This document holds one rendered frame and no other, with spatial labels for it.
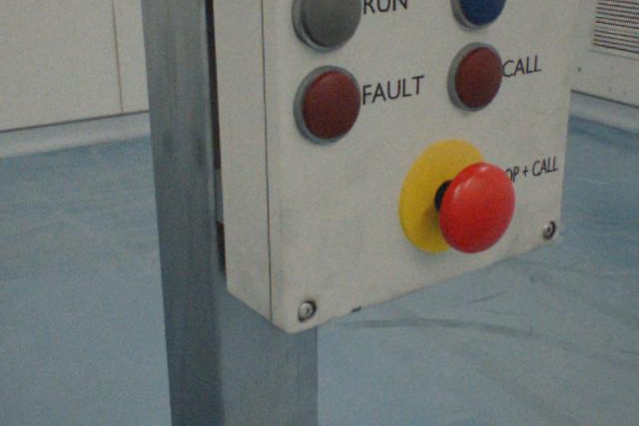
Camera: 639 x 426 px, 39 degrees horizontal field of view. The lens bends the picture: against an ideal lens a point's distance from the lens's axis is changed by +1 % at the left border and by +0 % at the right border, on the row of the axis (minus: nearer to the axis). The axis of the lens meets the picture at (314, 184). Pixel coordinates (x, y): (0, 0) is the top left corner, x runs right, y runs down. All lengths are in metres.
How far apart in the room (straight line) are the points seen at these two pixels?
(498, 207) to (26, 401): 1.74
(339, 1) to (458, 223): 0.11
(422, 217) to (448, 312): 1.93
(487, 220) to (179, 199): 0.15
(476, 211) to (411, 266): 0.05
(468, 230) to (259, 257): 0.09
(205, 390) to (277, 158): 0.16
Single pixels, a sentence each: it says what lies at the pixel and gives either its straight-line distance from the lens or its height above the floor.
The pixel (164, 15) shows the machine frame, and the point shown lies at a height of 0.99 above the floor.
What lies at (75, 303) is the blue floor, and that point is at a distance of 2.45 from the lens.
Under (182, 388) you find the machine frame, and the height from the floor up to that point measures 0.80.
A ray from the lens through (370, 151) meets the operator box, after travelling 0.37.
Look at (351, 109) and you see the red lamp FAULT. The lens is 0.35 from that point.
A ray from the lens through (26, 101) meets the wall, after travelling 3.83.
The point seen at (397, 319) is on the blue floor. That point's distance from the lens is 2.28.
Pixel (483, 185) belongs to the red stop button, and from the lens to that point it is 0.38.
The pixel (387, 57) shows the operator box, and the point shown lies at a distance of 0.37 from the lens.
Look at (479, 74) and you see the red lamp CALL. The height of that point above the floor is 0.97.
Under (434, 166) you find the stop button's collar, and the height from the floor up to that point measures 0.93.
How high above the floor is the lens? 1.05
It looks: 19 degrees down
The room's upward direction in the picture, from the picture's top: 1 degrees counter-clockwise
